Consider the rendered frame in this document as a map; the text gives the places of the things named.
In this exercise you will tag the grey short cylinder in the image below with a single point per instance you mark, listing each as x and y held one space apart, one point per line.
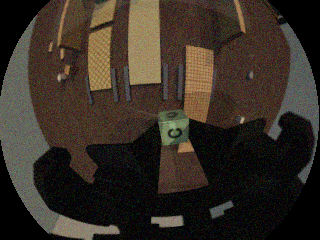
249 75

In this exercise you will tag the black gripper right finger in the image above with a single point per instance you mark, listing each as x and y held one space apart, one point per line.
214 146

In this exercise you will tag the green cube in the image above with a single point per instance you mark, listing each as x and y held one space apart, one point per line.
174 127

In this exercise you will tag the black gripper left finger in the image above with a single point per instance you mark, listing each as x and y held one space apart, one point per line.
143 155

